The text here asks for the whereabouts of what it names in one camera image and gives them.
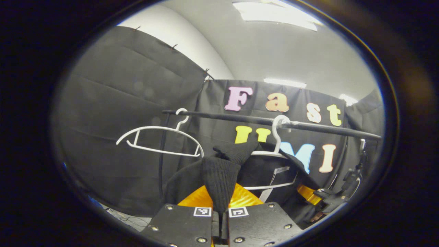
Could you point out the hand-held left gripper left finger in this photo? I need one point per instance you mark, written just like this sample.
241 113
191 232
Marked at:
181 224

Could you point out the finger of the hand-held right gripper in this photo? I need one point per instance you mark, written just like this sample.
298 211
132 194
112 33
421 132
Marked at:
307 195

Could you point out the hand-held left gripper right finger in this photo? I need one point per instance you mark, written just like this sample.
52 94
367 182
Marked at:
257 223

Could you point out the black jacket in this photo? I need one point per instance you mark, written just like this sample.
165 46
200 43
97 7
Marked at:
219 178

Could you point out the white plastic hanger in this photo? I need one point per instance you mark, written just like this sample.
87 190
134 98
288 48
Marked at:
161 127
276 139

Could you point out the black clothes rack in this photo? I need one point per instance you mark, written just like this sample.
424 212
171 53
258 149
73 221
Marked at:
240 118

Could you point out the ceiling light panel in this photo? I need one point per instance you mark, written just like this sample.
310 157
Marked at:
284 83
277 15
348 100

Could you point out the black backdrop cloth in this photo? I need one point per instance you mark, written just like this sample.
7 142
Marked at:
120 85

